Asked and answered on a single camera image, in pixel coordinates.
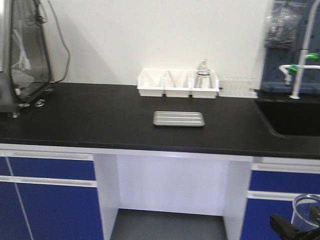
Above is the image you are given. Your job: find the blue cabinet door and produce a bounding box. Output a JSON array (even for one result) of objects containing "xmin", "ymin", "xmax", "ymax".
[
  {"xmin": 0, "ymin": 182, "xmax": 104, "ymax": 240},
  {"xmin": 240, "ymin": 198, "xmax": 293, "ymax": 240}
]

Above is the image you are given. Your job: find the right blue cabinet drawer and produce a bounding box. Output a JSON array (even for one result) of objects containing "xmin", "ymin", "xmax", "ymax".
[{"xmin": 249, "ymin": 170, "xmax": 320, "ymax": 194}]

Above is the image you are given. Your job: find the black tripod stand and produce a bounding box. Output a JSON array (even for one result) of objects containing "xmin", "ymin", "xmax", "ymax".
[{"xmin": 194, "ymin": 74, "xmax": 214, "ymax": 89}]

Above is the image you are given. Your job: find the middle white storage bin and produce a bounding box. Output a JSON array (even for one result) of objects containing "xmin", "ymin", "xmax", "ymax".
[{"xmin": 164, "ymin": 69, "xmax": 191, "ymax": 98}]

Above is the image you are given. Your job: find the right blue cabinet door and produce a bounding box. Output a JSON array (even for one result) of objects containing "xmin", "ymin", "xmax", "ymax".
[{"xmin": 240, "ymin": 198, "xmax": 293, "ymax": 240}]

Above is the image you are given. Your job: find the grey machine with clear cover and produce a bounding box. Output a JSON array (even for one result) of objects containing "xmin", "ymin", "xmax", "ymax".
[{"xmin": 0, "ymin": 0, "xmax": 52, "ymax": 118}]

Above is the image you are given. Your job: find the white lab faucet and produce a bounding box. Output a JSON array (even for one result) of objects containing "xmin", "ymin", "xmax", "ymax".
[{"xmin": 278, "ymin": 0, "xmax": 320, "ymax": 100}]

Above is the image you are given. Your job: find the blue pegboard drying rack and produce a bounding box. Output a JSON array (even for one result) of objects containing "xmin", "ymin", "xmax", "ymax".
[{"xmin": 260, "ymin": 0, "xmax": 320, "ymax": 95}]

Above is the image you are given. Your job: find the black bench sink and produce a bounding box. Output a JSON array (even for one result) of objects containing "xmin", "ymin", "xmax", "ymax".
[{"xmin": 255, "ymin": 99, "xmax": 320, "ymax": 137}]

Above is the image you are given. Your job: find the left blue cabinet door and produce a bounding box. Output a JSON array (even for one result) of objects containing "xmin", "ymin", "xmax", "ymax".
[{"xmin": 0, "ymin": 182, "xmax": 104, "ymax": 240}]

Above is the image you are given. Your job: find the clear glass beaker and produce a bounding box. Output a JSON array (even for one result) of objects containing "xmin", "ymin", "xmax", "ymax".
[{"xmin": 291, "ymin": 194, "xmax": 320, "ymax": 231}]

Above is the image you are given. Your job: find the white storage bin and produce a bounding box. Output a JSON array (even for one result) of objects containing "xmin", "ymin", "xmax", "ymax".
[
  {"xmin": 164, "ymin": 69, "xmax": 191, "ymax": 98},
  {"xmin": 137, "ymin": 68, "xmax": 165, "ymax": 97},
  {"xmin": 191, "ymin": 70, "xmax": 220, "ymax": 99}
]

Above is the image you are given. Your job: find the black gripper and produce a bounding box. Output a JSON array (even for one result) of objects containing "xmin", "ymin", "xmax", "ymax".
[{"xmin": 269, "ymin": 206, "xmax": 320, "ymax": 240}]

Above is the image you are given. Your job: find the left white storage bin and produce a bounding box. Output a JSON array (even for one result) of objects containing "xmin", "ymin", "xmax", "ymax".
[{"xmin": 137, "ymin": 68, "xmax": 165, "ymax": 97}]

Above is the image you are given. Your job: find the silver metal tray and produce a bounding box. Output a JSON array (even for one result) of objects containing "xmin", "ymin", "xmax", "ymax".
[{"xmin": 153, "ymin": 111, "xmax": 206, "ymax": 127}]

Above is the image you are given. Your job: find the white test tube rack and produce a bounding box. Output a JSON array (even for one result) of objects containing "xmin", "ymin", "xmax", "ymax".
[{"xmin": 218, "ymin": 76, "xmax": 258, "ymax": 99}]

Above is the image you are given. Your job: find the plastic bag of black pegs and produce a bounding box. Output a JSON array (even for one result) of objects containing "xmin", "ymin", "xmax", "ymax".
[{"xmin": 264, "ymin": 0, "xmax": 304, "ymax": 49}]

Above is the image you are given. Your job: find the grey hanging cable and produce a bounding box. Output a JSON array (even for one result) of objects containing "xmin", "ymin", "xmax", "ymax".
[{"xmin": 46, "ymin": 0, "xmax": 72, "ymax": 83}]

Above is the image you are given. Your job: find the glass alcohol lamp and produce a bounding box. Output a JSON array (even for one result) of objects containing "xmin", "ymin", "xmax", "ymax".
[{"xmin": 196, "ymin": 59, "xmax": 211, "ymax": 76}]

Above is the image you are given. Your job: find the right white storage bin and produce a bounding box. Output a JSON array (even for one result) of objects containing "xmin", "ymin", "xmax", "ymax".
[{"xmin": 191, "ymin": 70, "xmax": 220, "ymax": 99}]

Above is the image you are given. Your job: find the blue cabinet drawer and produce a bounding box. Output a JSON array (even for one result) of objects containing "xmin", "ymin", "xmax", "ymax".
[
  {"xmin": 0, "ymin": 156, "xmax": 96, "ymax": 181},
  {"xmin": 249, "ymin": 170, "xmax": 320, "ymax": 194}
]

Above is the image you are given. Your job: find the left blue cabinet drawer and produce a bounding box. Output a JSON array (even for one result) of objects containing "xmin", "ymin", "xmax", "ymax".
[{"xmin": 0, "ymin": 156, "xmax": 96, "ymax": 181}]

